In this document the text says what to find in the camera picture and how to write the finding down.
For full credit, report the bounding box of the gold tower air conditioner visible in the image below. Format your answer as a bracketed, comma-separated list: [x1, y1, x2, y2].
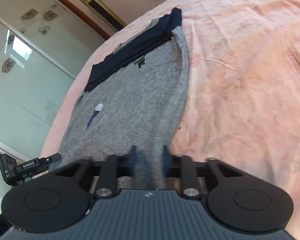
[79, 0, 127, 31]

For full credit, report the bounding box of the grey and navy sweater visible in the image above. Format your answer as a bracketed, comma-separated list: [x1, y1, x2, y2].
[51, 8, 190, 189]

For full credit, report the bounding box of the brown wooden door frame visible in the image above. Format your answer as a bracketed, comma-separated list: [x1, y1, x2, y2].
[57, 0, 110, 40]

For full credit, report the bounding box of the white glass wardrobe door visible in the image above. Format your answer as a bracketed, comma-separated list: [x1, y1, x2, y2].
[0, 0, 104, 211]

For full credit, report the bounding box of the pink bed sheet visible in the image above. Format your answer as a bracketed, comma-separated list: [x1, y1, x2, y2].
[42, 0, 300, 239]

